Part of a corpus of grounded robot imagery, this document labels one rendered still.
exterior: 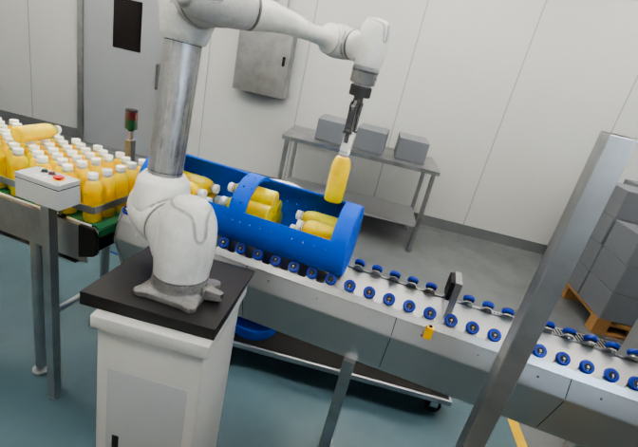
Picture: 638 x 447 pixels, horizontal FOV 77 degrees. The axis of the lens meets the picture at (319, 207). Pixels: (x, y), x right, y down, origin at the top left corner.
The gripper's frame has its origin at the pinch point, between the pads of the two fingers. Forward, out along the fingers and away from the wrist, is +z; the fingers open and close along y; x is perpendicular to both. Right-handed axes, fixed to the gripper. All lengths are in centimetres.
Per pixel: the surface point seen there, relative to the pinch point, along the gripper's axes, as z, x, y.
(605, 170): -17, -67, -37
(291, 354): 130, 7, 37
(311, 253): 39.8, -0.1, -14.0
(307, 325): 72, -5, -11
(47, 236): 62, 100, -31
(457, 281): 36, -52, -4
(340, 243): 32.3, -9.1, -13.9
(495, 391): 51, -67, -36
